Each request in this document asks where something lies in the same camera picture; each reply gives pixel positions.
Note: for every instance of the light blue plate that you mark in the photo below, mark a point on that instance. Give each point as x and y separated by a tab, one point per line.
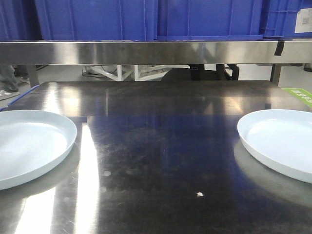
32	142
280	139

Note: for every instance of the person legs grey trousers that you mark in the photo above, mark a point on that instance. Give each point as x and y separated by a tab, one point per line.
8	83

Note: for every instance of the white paper label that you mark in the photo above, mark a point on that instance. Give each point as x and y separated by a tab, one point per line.
303	23

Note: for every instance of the stainless steel shelf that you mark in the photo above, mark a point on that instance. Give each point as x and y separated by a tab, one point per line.
167	53

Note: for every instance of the small white crumb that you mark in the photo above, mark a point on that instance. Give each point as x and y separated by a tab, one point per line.
200	194

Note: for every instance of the black tape strip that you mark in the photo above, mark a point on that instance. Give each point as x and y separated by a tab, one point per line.
279	48

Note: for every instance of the large blue crate centre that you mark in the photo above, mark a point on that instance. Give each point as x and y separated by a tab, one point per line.
149	20

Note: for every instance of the black chair behind table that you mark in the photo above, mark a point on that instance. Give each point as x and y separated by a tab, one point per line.
197	72

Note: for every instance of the green floor sign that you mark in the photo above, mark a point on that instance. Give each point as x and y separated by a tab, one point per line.
301	94

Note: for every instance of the white metal frame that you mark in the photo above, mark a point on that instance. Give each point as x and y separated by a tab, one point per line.
126	72

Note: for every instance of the blue crate left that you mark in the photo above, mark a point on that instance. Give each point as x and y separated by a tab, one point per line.
19	20

